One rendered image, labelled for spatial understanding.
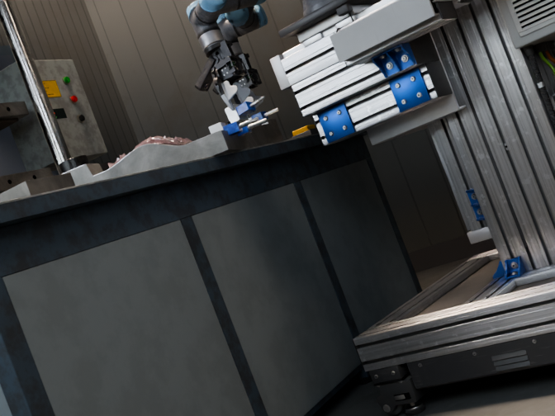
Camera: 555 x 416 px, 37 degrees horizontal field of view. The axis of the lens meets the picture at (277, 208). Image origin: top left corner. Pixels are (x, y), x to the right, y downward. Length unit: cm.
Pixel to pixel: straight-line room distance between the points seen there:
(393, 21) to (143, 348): 91
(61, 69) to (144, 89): 242
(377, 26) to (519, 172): 54
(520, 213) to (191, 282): 86
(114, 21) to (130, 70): 35
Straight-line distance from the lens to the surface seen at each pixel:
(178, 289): 195
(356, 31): 197
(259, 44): 511
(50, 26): 578
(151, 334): 184
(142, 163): 222
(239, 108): 250
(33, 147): 321
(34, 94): 303
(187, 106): 551
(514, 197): 219
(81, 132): 330
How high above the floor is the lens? 60
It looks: level
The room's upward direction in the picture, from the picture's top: 21 degrees counter-clockwise
